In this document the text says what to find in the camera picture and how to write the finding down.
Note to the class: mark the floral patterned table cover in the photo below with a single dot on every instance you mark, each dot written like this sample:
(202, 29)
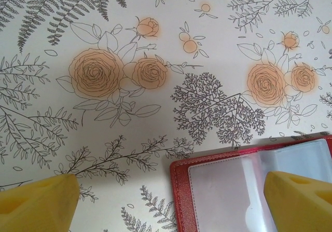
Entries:
(103, 138)

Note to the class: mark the red square block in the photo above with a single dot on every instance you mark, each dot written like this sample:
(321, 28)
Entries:
(181, 190)

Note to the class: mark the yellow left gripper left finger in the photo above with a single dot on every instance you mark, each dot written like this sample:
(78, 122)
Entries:
(33, 208)

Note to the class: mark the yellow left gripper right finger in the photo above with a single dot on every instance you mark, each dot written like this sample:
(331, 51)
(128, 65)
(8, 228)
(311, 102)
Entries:
(301, 211)

